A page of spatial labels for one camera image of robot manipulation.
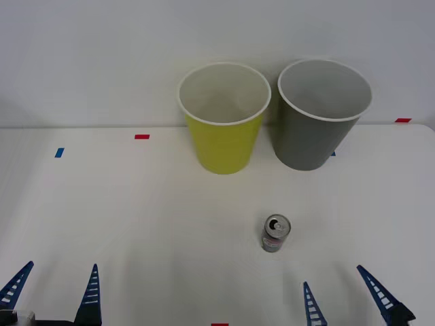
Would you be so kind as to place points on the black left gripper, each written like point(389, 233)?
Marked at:
point(54, 323)

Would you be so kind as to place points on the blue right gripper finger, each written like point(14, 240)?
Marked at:
point(314, 312)
point(391, 305)

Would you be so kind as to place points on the dark grey drink can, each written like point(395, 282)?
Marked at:
point(273, 239)

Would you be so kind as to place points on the yellow-green plastic bin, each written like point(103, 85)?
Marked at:
point(222, 146)

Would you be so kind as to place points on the grey plastic bin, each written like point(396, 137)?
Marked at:
point(306, 142)

